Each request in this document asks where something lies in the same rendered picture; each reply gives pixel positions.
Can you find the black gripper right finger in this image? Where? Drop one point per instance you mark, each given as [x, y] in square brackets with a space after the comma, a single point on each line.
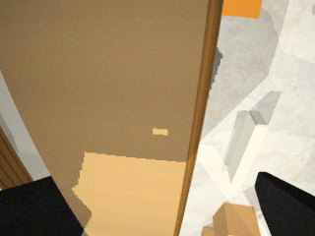
[288, 210]

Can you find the brown rectangular block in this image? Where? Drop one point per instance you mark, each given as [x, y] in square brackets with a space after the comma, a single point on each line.
[242, 8]

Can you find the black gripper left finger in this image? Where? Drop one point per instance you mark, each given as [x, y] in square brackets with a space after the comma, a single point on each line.
[37, 209]

